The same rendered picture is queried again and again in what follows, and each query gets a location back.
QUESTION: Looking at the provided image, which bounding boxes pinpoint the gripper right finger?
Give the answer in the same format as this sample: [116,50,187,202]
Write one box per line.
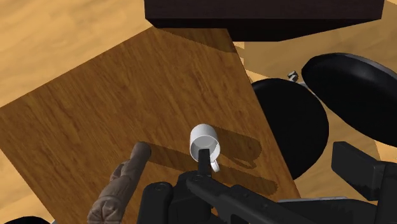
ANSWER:
[331,141,397,224]

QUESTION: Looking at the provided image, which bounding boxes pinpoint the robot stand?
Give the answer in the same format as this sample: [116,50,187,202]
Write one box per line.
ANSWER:
[143,0,386,43]

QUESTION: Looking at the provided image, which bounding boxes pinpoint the brown figure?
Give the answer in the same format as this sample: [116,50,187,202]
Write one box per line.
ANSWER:
[87,141,153,224]

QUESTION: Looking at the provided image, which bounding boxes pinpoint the white mug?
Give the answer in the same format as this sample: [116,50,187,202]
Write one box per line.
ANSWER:
[189,123,222,174]

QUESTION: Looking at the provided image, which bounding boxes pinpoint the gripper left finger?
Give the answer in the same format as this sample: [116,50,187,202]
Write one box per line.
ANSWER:
[136,148,315,224]

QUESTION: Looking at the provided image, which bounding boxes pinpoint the brown wooden table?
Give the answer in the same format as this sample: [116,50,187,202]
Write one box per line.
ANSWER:
[0,26,302,224]

